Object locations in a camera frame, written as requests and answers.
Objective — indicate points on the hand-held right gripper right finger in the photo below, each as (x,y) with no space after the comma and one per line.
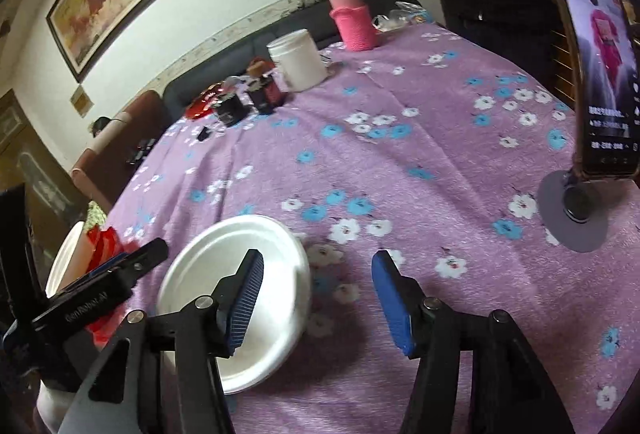
(395,309)

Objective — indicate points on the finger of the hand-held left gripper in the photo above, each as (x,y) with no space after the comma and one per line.
(147,254)

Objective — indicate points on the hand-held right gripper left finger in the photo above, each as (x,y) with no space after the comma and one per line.
(245,304)

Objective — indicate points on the red glass plate with sticker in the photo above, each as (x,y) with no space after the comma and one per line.
(105,244)

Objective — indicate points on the white bowl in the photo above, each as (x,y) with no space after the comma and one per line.
(65,259)
(210,254)

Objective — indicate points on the beige bowl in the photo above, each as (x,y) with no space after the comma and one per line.
(47,406)

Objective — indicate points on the black remote control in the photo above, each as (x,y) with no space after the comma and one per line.
(140,152)

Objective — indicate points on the small black item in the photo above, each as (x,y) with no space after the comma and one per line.
(202,133)

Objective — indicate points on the brown armchair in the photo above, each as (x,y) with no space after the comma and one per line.
(145,114)

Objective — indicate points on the wooden door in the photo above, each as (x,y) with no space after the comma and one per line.
(35,164)

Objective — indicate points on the purple floral tablecloth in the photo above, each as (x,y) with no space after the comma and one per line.
(425,154)

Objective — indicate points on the black box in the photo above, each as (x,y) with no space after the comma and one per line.
(230,108)

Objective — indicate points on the grey phone stand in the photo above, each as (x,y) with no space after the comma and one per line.
(555,209)

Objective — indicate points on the dark small jars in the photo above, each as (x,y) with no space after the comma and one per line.
(266,95)

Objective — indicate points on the black sofa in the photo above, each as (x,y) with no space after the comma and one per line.
(235,59)

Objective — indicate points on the white jar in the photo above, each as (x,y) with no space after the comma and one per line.
(297,59)

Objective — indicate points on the pink sleeved bottle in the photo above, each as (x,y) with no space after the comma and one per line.
(355,22)

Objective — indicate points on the clear plastic bag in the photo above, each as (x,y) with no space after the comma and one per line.
(400,17)

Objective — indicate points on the smartphone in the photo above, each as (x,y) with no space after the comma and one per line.
(600,64)

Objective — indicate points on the small wall plaque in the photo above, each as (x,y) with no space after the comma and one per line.
(81,99)

